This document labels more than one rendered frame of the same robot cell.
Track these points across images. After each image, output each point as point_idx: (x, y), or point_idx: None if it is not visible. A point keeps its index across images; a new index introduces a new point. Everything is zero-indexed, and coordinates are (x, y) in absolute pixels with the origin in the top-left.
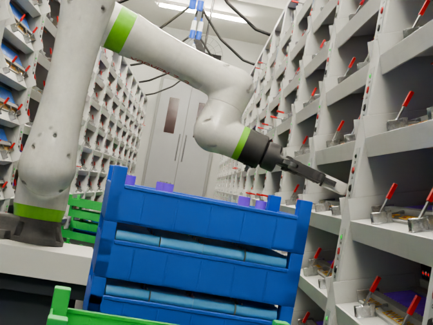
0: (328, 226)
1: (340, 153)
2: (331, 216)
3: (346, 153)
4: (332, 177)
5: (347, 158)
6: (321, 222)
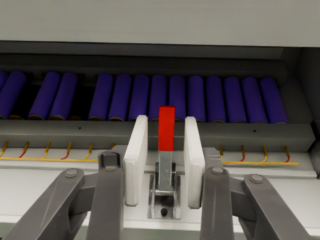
0: (132, 238)
1: (87, 6)
2: (189, 229)
3: (245, 18)
4: (201, 147)
5: (240, 41)
6: (3, 230)
